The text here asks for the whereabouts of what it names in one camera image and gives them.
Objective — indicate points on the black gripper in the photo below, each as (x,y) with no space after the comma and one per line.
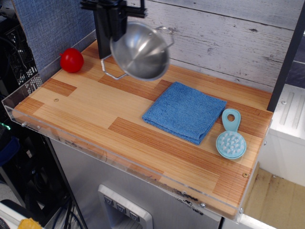
(118,13)

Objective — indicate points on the clear acrylic table guard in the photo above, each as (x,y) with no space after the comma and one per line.
(102,117)

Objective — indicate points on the light blue scrub brush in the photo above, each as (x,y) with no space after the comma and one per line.
(230,144)

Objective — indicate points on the dark grey left post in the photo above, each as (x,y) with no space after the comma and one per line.
(103,32)

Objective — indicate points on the dark grey right post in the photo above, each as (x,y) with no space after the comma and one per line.
(289,57)

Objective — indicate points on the stainless steel cabinet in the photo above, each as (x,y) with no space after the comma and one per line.
(85,173)

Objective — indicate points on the white appliance block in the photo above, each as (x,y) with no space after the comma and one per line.
(283,150)

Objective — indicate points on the stainless steel colander bowl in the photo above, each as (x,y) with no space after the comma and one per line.
(142,52)

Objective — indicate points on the dark grey post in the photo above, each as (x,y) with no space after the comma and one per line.
(103,32)
(289,57)

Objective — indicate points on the red tomato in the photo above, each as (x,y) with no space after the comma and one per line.
(71,60)

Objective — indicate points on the blue folded cloth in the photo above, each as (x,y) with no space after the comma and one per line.
(185,112)

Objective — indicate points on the grey dispenser panel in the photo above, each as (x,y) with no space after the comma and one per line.
(122,213)

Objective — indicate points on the black plastic crate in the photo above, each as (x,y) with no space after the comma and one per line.
(17,64)

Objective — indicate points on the yellow black object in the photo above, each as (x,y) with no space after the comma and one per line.
(24,224)

